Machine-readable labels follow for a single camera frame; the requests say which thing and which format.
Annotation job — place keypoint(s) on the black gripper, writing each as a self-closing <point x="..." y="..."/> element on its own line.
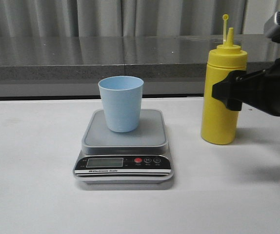
<point x="260" y="90"/>

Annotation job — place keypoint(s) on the grey stone counter ledge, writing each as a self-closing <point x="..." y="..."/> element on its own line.
<point x="71" y="67"/>

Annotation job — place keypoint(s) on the grey curtain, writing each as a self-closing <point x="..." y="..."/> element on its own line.
<point x="131" y="18"/>

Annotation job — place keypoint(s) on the light blue plastic cup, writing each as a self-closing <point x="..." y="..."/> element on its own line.
<point x="121" y="100"/>

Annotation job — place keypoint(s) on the yellow squeeze bottle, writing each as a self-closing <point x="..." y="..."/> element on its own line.
<point x="218" y="123"/>

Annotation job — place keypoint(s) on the silver electronic kitchen scale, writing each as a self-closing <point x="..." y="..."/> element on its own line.
<point x="136" y="160"/>

